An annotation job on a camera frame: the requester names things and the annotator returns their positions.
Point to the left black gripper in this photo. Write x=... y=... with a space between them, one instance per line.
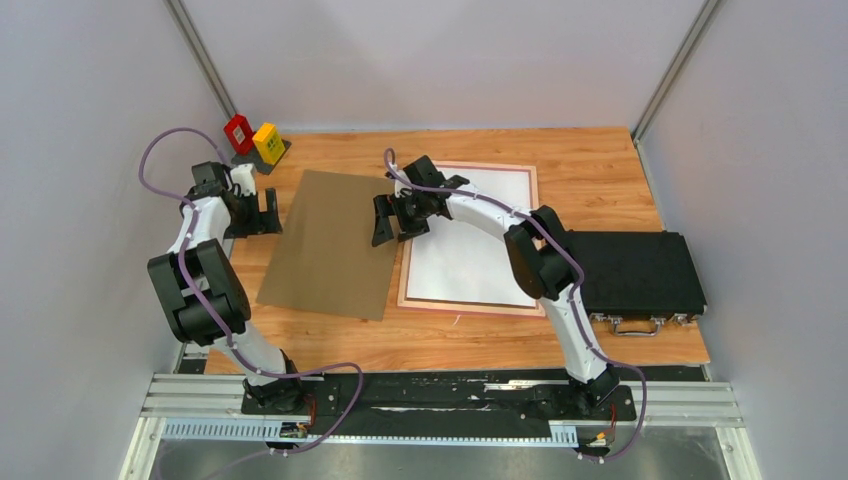
x=262 y=223

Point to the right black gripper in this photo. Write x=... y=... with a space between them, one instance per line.
x=388 y=205

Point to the grey backing board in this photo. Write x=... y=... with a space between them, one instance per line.
x=324 y=261

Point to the Great Wall photo print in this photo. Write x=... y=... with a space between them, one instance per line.
x=477 y=238

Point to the wooden picture frame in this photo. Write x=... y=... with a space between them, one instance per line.
x=404 y=291

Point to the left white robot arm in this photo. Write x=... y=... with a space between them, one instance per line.
x=202 y=298

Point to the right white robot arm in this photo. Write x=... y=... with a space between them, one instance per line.
x=534 y=241

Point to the yellow small box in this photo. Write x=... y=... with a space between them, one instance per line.
x=269 y=144

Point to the red small box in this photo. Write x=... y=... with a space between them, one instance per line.
x=239 y=133

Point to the black poker chip case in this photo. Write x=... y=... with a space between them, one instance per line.
x=637 y=281

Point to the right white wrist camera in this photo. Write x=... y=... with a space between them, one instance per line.
x=400 y=179

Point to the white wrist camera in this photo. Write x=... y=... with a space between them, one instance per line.
x=243 y=180
x=400 y=179

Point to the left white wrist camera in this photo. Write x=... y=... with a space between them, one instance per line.
x=243 y=180

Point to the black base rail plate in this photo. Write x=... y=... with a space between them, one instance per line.
x=456 y=404

